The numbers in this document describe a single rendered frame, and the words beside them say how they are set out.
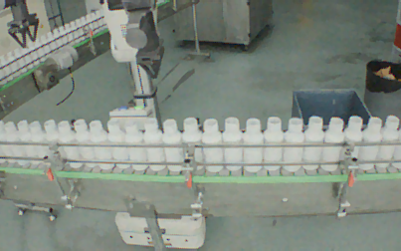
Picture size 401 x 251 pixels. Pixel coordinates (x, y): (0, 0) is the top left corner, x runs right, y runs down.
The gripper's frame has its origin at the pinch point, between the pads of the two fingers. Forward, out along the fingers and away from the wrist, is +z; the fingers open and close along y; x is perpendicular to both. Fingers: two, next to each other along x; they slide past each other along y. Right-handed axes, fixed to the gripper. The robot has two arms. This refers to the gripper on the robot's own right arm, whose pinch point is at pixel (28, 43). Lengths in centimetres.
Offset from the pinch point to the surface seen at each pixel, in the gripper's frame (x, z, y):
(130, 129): 39.1, 24.9, 17.0
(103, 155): 28.2, 34.1, 17.9
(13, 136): -6.9, 27.7, 16.7
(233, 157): 69, 35, 18
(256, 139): 75, 28, 18
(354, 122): 104, 25, 14
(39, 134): 4.9, 27.1, 16.3
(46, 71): -54, 41, -77
